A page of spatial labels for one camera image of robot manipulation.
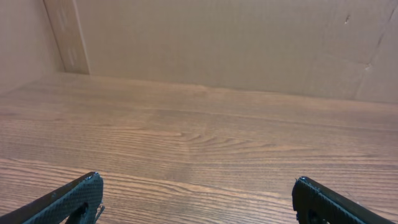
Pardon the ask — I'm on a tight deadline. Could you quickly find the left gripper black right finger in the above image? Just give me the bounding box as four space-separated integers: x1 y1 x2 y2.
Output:
292 176 394 224

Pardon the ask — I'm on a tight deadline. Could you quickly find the brown cardboard box wall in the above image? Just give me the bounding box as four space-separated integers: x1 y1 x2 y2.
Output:
1 0 397 103

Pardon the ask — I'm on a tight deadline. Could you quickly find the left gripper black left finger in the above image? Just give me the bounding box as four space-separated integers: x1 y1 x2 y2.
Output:
1 172 105 224

